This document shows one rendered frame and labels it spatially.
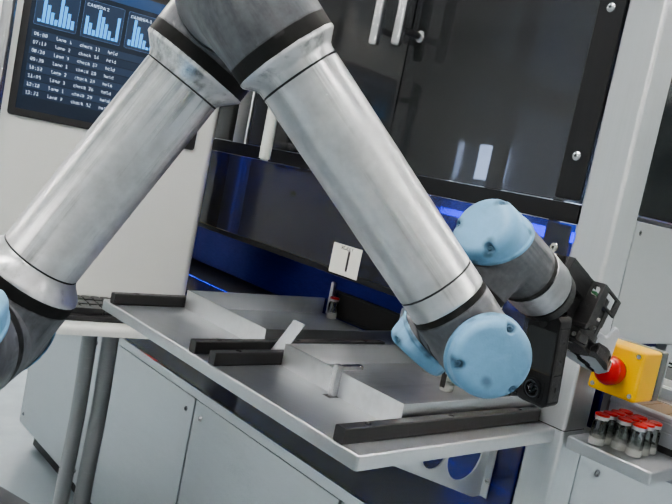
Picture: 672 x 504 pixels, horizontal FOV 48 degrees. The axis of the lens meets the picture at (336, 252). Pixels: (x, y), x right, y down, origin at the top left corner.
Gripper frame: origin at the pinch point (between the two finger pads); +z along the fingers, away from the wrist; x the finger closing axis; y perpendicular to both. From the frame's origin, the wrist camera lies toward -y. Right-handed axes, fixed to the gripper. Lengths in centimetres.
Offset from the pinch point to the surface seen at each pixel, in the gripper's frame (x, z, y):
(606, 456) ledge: -1.6, 9.8, -8.7
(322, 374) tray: 28.4, -16.7, -18.3
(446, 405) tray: 11.9, -9.7, -13.9
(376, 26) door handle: 57, -20, 42
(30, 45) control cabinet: 109, -53, 11
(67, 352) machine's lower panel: 180, 28, -47
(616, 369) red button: -1.6, 1.5, 1.4
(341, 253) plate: 60, 3, 6
